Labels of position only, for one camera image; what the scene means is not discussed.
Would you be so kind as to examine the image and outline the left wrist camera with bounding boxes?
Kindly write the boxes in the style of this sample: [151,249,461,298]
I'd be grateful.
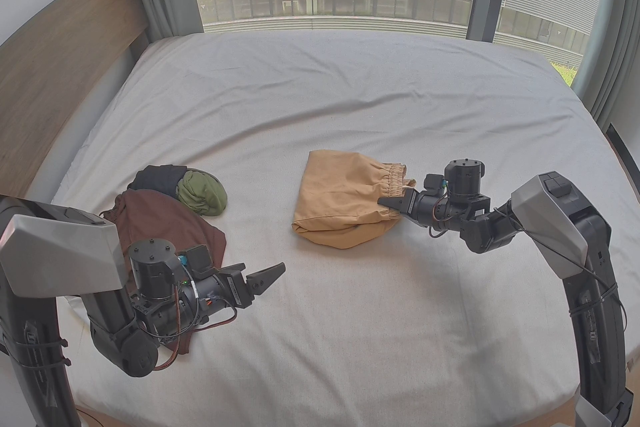
[184,245,212,277]

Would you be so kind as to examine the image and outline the bed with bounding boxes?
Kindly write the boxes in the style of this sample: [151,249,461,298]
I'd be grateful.
[0,0,640,427]

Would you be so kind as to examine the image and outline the pale grey garment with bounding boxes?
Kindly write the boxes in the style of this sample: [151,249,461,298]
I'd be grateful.
[65,296,91,321]

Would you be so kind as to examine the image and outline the tan shorts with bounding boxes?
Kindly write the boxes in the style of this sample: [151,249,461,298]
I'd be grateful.
[291,150,418,250]

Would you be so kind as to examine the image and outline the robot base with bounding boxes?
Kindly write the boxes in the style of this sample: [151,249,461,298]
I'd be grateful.
[572,397,633,427]

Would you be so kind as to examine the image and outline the black garment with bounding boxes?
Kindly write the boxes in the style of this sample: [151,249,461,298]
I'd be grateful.
[127,165,188,195]

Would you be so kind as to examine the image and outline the green garment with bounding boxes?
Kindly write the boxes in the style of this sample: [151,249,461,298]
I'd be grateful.
[176,169,229,218]

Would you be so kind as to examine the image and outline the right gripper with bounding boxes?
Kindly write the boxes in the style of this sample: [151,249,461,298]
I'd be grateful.
[378,189,451,231]

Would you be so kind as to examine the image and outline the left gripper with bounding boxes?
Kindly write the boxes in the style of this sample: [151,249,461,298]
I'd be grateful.
[192,263,287,318]

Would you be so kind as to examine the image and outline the brown shorts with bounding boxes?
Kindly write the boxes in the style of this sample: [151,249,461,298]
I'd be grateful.
[98,189,227,356]

